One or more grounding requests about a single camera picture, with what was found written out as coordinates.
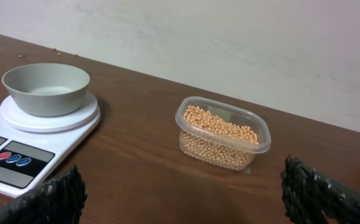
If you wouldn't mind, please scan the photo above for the white digital kitchen scale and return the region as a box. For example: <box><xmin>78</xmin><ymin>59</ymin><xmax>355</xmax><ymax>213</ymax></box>
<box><xmin>0</xmin><ymin>90</ymin><xmax>102</xmax><ymax>198</ymax></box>

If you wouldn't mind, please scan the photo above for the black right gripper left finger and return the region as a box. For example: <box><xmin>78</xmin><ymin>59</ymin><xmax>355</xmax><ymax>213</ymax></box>
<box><xmin>0</xmin><ymin>164</ymin><xmax>87</xmax><ymax>224</ymax></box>

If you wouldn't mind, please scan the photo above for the grey round bowl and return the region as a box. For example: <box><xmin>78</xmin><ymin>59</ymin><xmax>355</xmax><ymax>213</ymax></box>
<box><xmin>2</xmin><ymin>63</ymin><xmax>90</xmax><ymax>117</ymax></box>

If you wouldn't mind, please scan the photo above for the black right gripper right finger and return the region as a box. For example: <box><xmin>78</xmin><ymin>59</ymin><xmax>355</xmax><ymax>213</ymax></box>
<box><xmin>280</xmin><ymin>156</ymin><xmax>360</xmax><ymax>224</ymax></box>

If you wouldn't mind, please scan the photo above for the clear plastic bean container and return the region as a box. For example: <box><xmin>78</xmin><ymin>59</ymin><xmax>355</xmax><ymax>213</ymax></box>
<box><xmin>175</xmin><ymin>96</ymin><xmax>272</xmax><ymax>170</ymax></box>

